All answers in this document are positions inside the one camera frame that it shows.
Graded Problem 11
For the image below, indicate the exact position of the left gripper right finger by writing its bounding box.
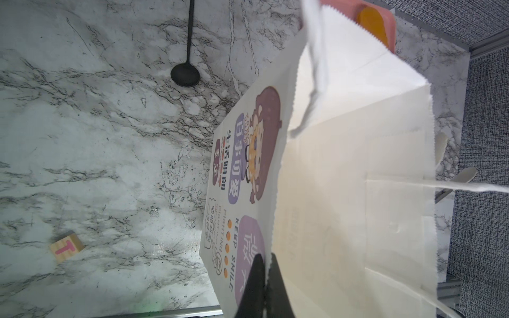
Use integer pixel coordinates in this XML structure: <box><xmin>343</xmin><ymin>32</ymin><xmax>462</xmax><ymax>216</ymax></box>
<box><xmin>265</xmin><ymin>254</ymin><xmax>296</xmax><ymax>318</ymax></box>

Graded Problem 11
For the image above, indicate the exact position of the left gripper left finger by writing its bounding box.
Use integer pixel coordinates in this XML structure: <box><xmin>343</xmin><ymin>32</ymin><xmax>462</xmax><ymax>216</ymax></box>
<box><xmin>235</xmin><ymin>254</ymin><xmax>265</xmax><ymax>318</ymax></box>

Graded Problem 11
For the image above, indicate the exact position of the white printed paper bag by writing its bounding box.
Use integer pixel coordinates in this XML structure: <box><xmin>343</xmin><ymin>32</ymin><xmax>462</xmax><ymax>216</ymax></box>
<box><xmin>200</xmin><ymin>1</ymin><xmax>508</xmax><ymax>317</ymax></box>

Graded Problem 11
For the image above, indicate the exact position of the long yellow baguette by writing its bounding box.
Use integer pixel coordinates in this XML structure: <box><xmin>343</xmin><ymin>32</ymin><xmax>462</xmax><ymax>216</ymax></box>
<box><xmin>355</xmin><ymin>7</ymin><xmax>388</xmax><ymax>46</ymax></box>

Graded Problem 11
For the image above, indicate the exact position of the black spoon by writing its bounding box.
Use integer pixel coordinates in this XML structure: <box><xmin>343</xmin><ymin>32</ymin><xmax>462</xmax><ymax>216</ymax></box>
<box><xmin>170</xmin><ymin>0</ymin><xmax>200</xmax><ymax>87</ymax></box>

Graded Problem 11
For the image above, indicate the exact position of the pink plastic tray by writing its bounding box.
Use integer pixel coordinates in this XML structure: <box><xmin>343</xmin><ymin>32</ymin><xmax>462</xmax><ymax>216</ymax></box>
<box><xmin>320</xmin><ymin>0</ymin><xmax>396</xmax><ymax>53</ymax></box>

